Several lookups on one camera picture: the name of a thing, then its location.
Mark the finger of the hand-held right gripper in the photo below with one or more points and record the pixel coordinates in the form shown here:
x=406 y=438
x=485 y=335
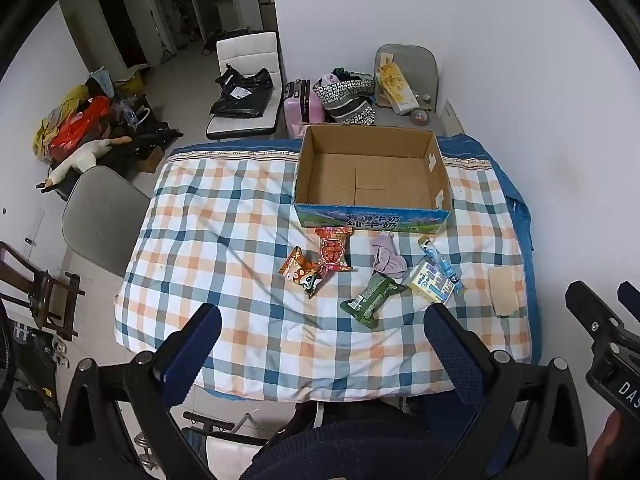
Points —
x=629 y=297
x=590 y=307

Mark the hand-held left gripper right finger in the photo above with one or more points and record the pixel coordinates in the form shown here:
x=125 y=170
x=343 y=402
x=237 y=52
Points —
x=452 y=355

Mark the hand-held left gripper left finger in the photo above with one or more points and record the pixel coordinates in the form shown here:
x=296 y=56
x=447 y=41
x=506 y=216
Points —
x=192 y=355

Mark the small white carton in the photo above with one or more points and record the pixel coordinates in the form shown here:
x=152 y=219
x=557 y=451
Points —
x=429 y=280

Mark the long blue packet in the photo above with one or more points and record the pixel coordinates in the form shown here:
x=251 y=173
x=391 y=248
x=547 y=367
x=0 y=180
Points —
x=443 y=261

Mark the green snack packet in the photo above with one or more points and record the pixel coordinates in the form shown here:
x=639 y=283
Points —
x=372 y=299

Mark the pink purple cloth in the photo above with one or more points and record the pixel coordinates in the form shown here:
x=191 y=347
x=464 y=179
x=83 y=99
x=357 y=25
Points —
x=391 y=262

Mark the orange snack packet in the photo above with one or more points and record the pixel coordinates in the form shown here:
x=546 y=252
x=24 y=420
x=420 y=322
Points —
x=300 y=270

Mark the red snack packet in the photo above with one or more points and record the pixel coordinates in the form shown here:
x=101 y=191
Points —
x=333 y=250

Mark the cardboard box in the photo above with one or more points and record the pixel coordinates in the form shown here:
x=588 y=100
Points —
x=375 y=175

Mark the person's right hand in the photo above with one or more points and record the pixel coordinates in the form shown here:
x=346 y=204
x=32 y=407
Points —
x=606 y=442

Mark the beige cloth patch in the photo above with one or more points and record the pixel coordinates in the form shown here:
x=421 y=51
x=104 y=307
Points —
x=506 y=290

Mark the plaid blanket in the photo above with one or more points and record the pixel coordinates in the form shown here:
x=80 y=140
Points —
x=225 y=240

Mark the person's dark clothing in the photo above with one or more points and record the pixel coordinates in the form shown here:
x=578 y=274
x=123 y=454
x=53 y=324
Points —
x=350 y=447

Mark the dark wooden chair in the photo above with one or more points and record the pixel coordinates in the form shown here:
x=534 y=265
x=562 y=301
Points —
x=47 y=290

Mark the grey shell chair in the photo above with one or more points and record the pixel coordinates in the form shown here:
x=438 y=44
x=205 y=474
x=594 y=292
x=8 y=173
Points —
x=100 y=220

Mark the dark equipment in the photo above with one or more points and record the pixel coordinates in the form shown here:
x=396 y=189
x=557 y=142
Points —
x=30 y=375

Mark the small brown box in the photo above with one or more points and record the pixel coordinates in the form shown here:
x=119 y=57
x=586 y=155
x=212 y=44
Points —
x=150 y=159

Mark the white goose plush toy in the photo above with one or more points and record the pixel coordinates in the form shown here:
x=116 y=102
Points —
x=85 y=157

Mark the white flat panel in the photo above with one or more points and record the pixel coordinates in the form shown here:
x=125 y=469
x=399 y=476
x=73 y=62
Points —
x=454 y=117

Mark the tape roll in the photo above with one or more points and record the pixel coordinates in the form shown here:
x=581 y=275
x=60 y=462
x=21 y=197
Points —
x=420 y=117

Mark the red plastic bag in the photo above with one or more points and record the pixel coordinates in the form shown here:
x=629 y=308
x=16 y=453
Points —
x=80 y=125

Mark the black plastic bag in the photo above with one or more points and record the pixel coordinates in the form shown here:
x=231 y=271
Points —
x=245 y=95

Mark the pink suitcase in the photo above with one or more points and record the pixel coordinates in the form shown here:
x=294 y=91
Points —
x=300 y=110

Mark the yellow plastic bag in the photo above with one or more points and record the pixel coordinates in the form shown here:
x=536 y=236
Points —
x=47 y=127

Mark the yellow snack box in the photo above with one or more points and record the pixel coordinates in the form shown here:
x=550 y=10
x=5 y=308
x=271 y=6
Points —
x=397 y=87

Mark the black white patterned bag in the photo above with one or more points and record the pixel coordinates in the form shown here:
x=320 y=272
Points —
x=347 y=100

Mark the grey chair with armrest back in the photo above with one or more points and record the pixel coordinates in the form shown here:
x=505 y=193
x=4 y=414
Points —
x=420 y=65

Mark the white padded chair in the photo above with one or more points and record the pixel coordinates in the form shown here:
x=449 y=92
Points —
x=247 y=50

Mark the black frame stool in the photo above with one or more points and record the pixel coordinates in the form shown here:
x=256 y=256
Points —
x=227 y=435

